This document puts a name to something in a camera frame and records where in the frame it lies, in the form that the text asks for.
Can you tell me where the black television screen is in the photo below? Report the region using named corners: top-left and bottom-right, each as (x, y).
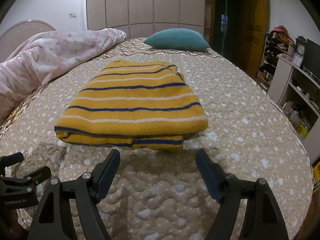
top-left (303, 39), bottom-right (320, 79)

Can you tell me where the small white desk clock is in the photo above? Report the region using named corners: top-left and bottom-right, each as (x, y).
top-left (291, 52), bottom-right (304, 68)

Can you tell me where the dark mantel clock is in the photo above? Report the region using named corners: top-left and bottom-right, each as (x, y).
top-left (296, 36), bottom-right (307, 58)

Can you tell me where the pile of clothes on shelf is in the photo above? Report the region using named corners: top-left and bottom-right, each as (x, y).
top-left (267, 25), bottom-right (296, 51)

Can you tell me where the beige wardrobe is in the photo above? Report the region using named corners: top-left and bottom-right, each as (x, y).
top-left (86, 0), bottom-right (206, 39)

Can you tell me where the yellow striped knit sweater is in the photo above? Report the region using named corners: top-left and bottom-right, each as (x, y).
top-left (54, 60), bottom-right (208, 150)

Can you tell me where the brown wooden door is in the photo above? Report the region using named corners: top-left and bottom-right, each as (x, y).
top-left (209, 0), bottom-right (268, 78)

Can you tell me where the pink padded headboard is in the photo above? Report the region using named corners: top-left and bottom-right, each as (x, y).
top-left (0, 20), bottom-right (55, 62)

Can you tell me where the teal pillow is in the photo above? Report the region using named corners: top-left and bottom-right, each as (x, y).
top-left (144, 28), bottom-right (210, 51)

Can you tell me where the beige dotted quilted bedspread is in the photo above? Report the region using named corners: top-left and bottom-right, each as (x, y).
top-left (1, 38), bottom-right (313, 239)

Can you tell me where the white shelf unit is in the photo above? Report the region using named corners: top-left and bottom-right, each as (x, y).
top-left (257, 42), bottom-right (320, 140)

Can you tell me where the pink floral duvet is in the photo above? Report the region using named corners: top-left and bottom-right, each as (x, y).
top-left (1, 28), bottom-right (127, 122)

